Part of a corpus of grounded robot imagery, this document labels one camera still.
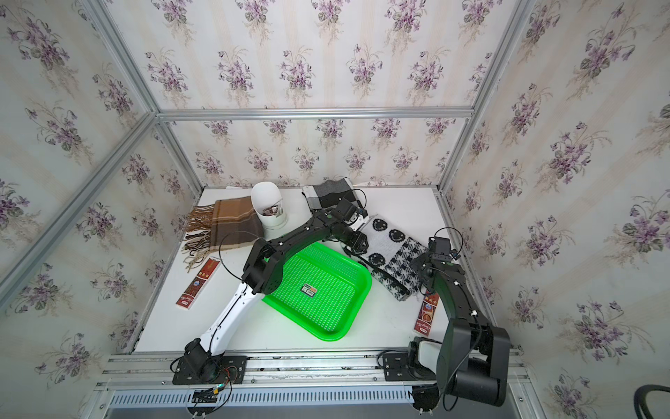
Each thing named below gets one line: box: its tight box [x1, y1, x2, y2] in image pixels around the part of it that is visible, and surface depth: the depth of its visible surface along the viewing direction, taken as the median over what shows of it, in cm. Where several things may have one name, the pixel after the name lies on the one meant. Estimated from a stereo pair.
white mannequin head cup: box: [251, 180, 288, 231], surface depth 101 cm
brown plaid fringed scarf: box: [181, 195, 265, 273], surface depth 104 cm
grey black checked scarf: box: [301, 177, 360, 210], surface depth 120 cm
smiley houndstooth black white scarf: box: [361, 214, 429, 302], surface depth 95 cm
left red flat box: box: [175, 256, 221, 310], surface depth 91 cm
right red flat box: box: [413, 289, 441, 337], surface depth 84 cm
